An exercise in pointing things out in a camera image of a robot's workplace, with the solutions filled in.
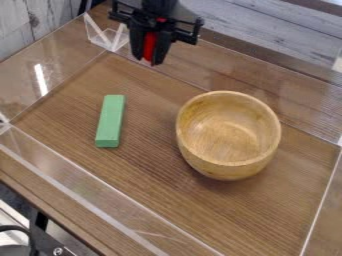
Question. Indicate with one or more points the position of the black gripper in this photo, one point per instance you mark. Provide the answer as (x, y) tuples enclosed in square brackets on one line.
[(164, 16)]

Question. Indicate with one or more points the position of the red plush strawberry toy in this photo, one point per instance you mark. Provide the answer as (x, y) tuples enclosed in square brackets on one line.
[(150, 41)]

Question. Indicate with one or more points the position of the green rectangular block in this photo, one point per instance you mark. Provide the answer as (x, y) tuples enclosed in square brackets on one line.
[(110, 122)]

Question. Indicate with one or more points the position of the wooden bowl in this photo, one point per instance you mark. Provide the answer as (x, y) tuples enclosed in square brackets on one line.
[(229, 134)]

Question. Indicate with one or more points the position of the clear acrylic corner bracket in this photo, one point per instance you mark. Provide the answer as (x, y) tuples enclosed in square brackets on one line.
[(110, 39)]

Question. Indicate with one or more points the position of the clear acrylic tray wall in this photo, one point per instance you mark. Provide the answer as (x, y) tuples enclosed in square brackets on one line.
[(133, 200)]

